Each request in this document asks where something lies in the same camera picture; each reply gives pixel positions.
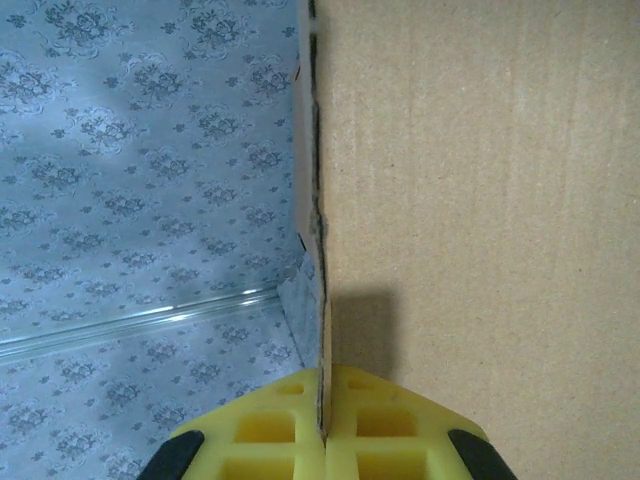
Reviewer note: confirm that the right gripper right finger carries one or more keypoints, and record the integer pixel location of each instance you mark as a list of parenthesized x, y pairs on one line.
[(400, 450)]

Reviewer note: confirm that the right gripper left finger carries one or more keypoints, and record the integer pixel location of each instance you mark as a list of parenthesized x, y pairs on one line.
[(260, 450)]

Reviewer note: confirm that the brown cardboard box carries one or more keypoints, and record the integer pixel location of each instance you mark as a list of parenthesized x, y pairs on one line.
[(475, 200)]

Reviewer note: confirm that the aluminium corner post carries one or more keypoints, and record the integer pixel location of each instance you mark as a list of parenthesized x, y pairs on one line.
[(125, 330)]

